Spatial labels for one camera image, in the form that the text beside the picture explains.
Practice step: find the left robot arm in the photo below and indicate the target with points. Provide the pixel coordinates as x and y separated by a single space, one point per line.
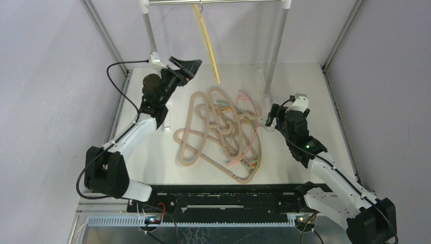
105 170

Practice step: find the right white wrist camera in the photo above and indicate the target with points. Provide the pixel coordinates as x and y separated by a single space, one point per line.
300 103

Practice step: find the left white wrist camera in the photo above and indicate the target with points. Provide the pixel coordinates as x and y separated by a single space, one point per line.
155 59

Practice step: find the yellow wire hanger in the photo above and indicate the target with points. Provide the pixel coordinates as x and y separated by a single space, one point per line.
197 10

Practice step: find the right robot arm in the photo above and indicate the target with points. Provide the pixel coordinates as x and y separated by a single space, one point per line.
364 217

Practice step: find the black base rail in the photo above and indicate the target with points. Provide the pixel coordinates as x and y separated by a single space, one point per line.
224 204

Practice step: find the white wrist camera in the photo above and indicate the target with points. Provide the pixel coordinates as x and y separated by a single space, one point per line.
300 103
155 59

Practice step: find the orange wire hanger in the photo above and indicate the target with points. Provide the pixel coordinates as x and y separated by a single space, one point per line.
249 133

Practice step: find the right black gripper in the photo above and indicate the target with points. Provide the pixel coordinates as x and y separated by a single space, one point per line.
281 116

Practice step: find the green wire hanger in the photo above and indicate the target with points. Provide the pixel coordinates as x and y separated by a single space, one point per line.
251 157

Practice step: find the beige plastic hanger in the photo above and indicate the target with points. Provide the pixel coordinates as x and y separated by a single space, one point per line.
239 145
232 173
216 125
202 124

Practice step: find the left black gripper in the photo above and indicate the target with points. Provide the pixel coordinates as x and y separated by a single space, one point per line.
189 68

